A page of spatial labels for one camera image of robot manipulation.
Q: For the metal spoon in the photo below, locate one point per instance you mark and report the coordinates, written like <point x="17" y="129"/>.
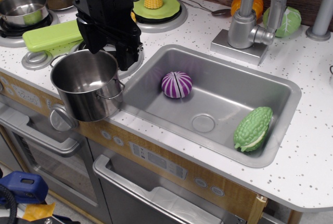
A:
<point x="194" y="4"/>

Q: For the back left stove burner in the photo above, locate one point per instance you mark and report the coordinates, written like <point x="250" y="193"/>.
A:
<point x="12" y="36"/>

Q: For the silver faucet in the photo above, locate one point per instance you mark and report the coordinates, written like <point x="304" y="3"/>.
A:
<point x="245" y="40"/>

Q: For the grey vertical pole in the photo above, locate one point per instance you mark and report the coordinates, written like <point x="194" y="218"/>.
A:
<point x="320" y="29"/>

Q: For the yellow cloth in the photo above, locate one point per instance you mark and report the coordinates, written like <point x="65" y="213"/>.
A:
<point x="38" y="211"/>

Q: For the small steel saucepan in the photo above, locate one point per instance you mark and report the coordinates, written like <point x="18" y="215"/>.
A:
<point x="24" y="13"/>

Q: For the dishwasher door with handle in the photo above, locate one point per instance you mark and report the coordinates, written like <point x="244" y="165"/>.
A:
<point x="135" y="194"/>

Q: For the green toy cabbage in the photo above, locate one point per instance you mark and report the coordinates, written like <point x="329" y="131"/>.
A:
<point x="290" y="23"/>

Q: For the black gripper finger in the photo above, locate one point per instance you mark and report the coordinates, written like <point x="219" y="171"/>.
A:
<point x="127" y="53"/>
<point x="94" y="40"/>

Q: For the grey ring knob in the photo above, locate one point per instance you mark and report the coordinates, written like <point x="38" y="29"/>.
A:
<point x="36" y="60"/>

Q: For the green plastic cutting board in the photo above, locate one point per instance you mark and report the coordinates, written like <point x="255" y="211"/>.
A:
<point x="52" y="36"/>

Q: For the oven door with handle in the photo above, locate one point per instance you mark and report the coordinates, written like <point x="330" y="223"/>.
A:
<point x="64" y="160"/>

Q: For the purple striped toy onion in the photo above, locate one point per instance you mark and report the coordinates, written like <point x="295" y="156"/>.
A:
<point x="176" y="85"/>

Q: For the grey sink basin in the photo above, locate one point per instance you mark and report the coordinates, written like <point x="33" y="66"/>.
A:
<point x="223" y="94"/>

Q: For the blue clamp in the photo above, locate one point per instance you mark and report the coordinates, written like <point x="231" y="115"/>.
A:
<point x="26" y="187"/>

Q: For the large steel pot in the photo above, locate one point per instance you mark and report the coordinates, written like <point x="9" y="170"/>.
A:
<point x="88" y="84"/>

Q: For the green toy bitter melon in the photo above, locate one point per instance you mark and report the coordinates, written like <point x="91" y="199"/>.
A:
<point x="252" y="130"/>

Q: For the back right stove burner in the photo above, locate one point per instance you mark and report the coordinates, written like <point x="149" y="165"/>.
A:
<point x="160" y="26"/>

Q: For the silver oven knob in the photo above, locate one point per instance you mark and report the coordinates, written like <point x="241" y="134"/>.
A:
<point x="60" y="120"/>

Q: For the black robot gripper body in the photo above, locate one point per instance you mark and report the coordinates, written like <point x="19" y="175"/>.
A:
<point x="111" y="17"/>

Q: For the green round plate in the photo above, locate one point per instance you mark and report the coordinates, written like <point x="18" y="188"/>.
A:
<point x="169" y="8"/>

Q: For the orange toy pumpkin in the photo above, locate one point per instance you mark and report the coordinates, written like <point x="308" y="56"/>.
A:
<point x="258" y="7"/>

